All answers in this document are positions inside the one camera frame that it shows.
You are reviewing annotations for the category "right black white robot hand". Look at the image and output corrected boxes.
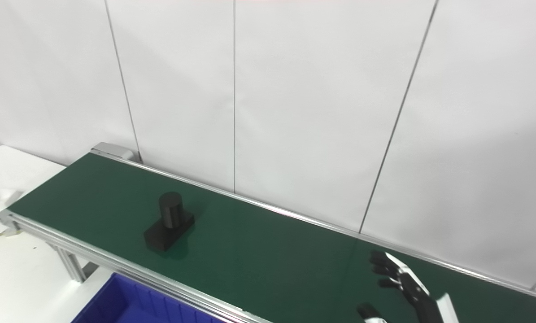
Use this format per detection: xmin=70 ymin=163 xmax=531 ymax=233
xmin=357 ymin=250 xmax=459 ymax=323

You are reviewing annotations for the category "black cylinder block part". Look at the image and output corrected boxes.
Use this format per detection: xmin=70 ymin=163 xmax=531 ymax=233
xmin=144 ymin=192 xmax=195 ymax=252

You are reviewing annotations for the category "blue plastic bin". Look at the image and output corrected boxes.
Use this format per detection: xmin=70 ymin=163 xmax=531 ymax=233
xmin=70 ymin=273 xmax=226 ymax=323

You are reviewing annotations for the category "green conveyor belt aluminium frame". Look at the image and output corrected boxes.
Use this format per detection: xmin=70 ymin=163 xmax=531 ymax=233
xmin=0 ymin=142 xmax=536 ymax=323

